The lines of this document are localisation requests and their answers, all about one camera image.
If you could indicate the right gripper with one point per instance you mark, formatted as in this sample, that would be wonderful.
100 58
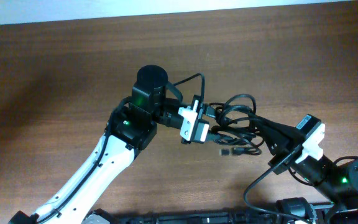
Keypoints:
281 144

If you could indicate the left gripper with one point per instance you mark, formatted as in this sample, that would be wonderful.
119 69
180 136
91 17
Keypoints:
198 121

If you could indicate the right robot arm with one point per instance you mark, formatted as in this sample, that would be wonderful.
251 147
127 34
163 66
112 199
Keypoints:
336 180

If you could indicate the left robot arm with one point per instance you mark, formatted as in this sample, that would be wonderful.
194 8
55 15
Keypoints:
129 130

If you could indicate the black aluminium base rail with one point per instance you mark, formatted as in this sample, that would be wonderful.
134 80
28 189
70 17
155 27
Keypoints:
297 206

